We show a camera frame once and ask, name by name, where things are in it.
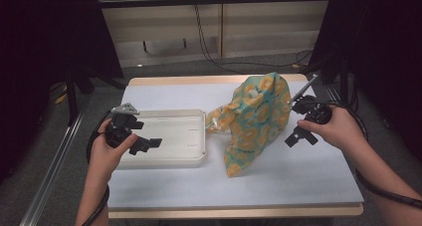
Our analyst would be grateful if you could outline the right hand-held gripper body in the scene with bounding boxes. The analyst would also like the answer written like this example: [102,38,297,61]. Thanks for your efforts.
[293,74,333,125]

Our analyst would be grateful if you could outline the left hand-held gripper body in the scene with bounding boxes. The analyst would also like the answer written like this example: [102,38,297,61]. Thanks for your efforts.
[105,102,141,149]

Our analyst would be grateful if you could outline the white plastic tray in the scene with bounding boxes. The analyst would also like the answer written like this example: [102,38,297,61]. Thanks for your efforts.
[117,109,209,170]

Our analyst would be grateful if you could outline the teal lemon print cloth bag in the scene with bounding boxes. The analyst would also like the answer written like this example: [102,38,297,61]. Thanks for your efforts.
[204,72,294,178]

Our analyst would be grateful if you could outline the person's left hand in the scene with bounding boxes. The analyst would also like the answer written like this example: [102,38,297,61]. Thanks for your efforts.
[89,117,139,184]

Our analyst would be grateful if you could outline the person's right hand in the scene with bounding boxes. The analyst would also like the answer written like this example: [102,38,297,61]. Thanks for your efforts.
[297,106,366,154]

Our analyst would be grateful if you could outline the black metal stand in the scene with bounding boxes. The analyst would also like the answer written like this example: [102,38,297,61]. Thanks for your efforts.
[64,68,127,126]

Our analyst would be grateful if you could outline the yellow tape piece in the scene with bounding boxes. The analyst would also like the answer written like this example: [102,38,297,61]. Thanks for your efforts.
[54,92,70,106]

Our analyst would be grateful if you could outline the wooden table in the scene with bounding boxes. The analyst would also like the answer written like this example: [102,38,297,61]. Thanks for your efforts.
[106,74,364,220]

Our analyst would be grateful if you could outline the black curtain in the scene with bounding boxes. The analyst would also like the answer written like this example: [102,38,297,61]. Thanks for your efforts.
[0,0,124,184]
[308,0,422,161]

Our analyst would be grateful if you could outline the metal floor rail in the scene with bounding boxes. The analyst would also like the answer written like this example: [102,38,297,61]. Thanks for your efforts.
[19,98,90,226]
[324,85,342,104]

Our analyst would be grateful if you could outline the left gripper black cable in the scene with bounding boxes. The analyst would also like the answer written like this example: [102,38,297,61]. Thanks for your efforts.
[81,109,115,226]

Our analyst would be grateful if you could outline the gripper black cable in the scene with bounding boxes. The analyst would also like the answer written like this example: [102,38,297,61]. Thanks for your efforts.
[316,101,422,209]
[81,109,115,226]

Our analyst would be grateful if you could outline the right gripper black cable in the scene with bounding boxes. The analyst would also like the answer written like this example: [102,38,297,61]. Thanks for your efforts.
[316,101,422,209]

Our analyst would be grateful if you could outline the black floor cable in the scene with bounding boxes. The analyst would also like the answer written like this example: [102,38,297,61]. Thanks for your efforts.
[193,3,315,76]

